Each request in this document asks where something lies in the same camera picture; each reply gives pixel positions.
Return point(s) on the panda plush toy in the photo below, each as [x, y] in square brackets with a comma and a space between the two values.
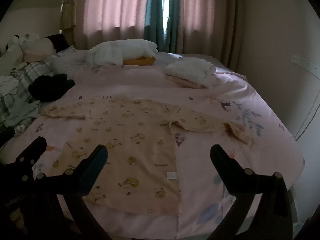
[12, 42]

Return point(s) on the light green cloth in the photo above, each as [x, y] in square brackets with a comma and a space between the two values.
[20, 115]

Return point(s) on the white crumpled pillow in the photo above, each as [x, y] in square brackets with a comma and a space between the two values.
[70, 62]

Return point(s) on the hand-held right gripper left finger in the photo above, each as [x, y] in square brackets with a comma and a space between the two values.
[98, 162]

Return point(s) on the pink printed bed blanket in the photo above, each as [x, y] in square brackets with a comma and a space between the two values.
[212, 105]

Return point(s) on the white cabinet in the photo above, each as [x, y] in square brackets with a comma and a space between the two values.
[32, 12]

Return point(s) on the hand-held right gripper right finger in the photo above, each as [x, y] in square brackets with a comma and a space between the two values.
[220, 160]

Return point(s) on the pink folded cloth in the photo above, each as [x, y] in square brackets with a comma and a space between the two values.
[182, 82]

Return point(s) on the white plush toy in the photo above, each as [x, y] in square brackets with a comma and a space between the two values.
[37, 46]

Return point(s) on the black cloth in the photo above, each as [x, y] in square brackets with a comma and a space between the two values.
[50, 86]

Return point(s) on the orange cushion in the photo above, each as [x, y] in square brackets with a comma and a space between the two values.
[138, 61]

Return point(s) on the black pillow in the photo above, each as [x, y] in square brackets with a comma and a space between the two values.
[58, 41]

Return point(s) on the cream fringed cloth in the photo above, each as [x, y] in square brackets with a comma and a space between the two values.
[68, 15]

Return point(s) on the white wall socket strip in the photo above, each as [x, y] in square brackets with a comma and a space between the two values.
[305, 63]

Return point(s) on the beige cartoon print baby garment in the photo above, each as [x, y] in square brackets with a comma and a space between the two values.
[140, 150]

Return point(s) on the white folded towel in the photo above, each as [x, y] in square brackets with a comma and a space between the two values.
[190, 67]

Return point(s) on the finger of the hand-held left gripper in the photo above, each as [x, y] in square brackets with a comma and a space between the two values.
[32, 150]

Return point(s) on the teal curtain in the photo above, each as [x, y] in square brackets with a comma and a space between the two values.
[157, 17]

